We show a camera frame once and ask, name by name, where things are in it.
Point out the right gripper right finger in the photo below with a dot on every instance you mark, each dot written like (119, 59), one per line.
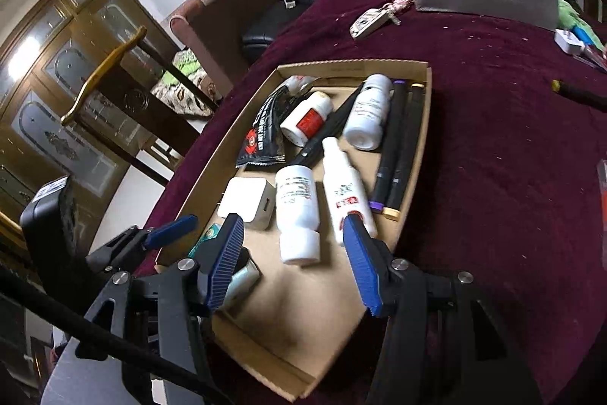
(443, 343)

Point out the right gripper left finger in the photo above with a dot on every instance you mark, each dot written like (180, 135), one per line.
(162, 315)

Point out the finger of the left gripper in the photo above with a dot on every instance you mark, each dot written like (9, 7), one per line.
(160, 237)

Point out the teal blue box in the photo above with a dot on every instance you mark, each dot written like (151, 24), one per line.
(227, 273)

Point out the white square charger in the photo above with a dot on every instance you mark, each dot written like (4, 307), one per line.
(252, 198)

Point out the black snack packet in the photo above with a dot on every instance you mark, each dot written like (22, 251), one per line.
(264, 143)

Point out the white bottle wide cap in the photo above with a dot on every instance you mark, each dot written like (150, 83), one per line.
(298, 216)

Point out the black marker purple cap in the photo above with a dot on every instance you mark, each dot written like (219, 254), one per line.
(389, 150)

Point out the white dropper bottle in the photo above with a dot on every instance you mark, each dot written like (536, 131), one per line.
(344, 190)

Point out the black marker yellow tip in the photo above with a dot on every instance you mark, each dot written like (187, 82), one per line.
(407, 150)

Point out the small white red-label bottle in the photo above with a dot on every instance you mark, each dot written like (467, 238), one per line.
(307, 118)

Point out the large white bottle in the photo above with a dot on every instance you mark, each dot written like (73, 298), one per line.
(364, 127)

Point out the wooden cabinet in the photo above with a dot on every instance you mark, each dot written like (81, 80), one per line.
(44, 64)

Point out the cardboard tray box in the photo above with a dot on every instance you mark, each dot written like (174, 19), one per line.
(299, 316)

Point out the brown armchair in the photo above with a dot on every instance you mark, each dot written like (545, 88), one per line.
(212, 29)

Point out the black marker yellow cap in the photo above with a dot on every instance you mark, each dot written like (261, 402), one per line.
(579, 96)

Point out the white key fob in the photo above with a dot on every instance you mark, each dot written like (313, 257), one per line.
(372, 20)

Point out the white small box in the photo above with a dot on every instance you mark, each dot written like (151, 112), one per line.
(568, 42)

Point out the green plastic bag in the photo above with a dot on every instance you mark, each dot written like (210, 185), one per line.
(570, 20)

